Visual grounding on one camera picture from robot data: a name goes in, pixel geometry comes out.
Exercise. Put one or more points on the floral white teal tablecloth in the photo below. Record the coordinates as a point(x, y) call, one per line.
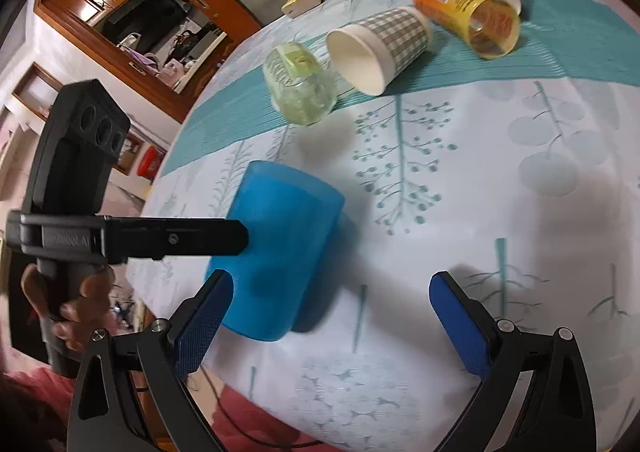
point(519, 176)

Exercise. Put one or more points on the orange yellow plastic cup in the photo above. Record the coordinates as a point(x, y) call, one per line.
point(491, 28)

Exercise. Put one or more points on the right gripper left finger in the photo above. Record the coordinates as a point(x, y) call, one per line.
point(106, 414)

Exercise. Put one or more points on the person's left hand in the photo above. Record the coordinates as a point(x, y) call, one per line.
point(81, 316)

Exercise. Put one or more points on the grey checkered paper cup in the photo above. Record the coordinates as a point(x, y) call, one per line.
point(370, 53)

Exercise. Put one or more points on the clear green plastic cup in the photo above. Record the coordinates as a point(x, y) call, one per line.
point(301, 90)

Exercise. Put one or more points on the blue plastic cup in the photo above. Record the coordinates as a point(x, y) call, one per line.
point(290, 217)

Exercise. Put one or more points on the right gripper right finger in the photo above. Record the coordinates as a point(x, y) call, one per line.
point(557, 412)

